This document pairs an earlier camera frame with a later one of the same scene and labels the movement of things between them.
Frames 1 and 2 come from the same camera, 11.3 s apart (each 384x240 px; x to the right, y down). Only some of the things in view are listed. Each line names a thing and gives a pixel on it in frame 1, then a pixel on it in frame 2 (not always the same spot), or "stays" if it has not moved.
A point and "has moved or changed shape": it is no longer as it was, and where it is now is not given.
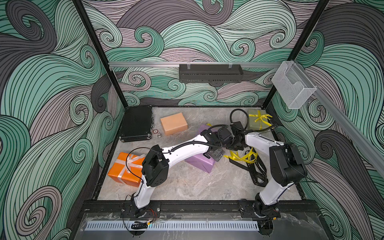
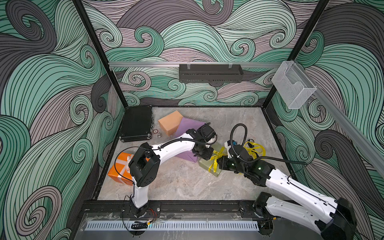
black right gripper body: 235,146 -> 228,164
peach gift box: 174,124 stays
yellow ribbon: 262,117 -> 215,158
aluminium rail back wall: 193,64 stays
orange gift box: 127,168 stays
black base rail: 198,206 stays
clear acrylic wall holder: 292,86 stays
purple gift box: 200,161 -> 185,124
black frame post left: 101,54 stays
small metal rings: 155,131 stays
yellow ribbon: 250,157 has moved or changed shape
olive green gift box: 257,119 -> 212,165
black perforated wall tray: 210,73 stays
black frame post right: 316,13 stays
